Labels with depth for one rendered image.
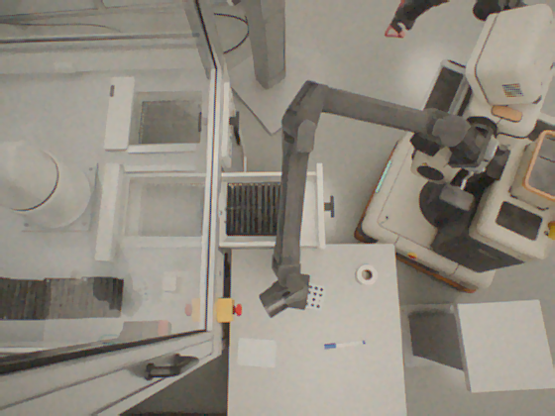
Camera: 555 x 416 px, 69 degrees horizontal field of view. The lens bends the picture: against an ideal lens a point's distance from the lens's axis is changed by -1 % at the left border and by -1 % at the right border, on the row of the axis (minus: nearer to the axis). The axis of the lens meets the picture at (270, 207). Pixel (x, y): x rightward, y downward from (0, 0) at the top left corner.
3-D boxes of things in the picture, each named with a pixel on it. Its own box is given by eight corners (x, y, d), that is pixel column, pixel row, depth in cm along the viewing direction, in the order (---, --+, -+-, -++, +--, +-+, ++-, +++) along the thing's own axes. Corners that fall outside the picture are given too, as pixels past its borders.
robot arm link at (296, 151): (320, 120, 86) (302, 111, 96) (295, 120, 84) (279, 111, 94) (301, 290, 103) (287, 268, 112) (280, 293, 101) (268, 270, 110)
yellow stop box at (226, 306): (236, 298, 133) (233, 298, 126) (236, 321, 131) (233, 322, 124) (221, 298, 133) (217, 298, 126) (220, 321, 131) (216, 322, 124)
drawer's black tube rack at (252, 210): (292, 187, 142) (292, 181, 136) (292, 237, 138) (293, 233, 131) (229, 188, 143) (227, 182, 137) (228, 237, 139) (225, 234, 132)
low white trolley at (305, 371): (358, 267, 217) (394, 243, 143) (364, 391, 201) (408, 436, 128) (250, 267, 219) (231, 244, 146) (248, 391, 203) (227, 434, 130)
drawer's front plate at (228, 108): (233, 97, 154) (229, 81, 144) (231, 168, 147) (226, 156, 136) (228, 97, 154) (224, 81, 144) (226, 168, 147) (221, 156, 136)
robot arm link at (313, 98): (308, 75, 82) (291, 70, 91) (291, 140, 86) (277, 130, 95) (472, 118, 98) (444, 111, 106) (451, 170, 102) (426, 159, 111)
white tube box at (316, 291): (325, 287, 140) (326, 286, 137) (320, 311, 138) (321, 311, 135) (290, 278, 142) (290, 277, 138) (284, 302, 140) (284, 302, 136)
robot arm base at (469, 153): (479, 167, 103) (494, 129, 105) (463, 150, 99) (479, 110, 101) (449, 168, 110) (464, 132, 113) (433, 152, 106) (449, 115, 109)
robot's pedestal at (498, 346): (453, 302, 210) (541, 296, 137) (463, 363, 202) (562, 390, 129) (396, 306, 211) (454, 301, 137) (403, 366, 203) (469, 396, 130)
